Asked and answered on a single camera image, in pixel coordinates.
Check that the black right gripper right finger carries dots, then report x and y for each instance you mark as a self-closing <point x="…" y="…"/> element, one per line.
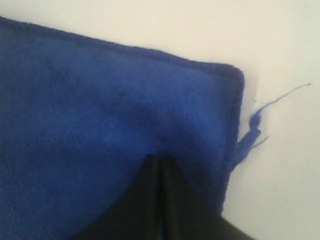
<point x="187" y="215"/>

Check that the blue terry towel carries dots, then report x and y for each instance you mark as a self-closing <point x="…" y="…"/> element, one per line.
<point x="79" y="116"/>

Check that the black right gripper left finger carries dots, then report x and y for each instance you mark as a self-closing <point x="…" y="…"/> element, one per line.
<point x="135" y="214"/>

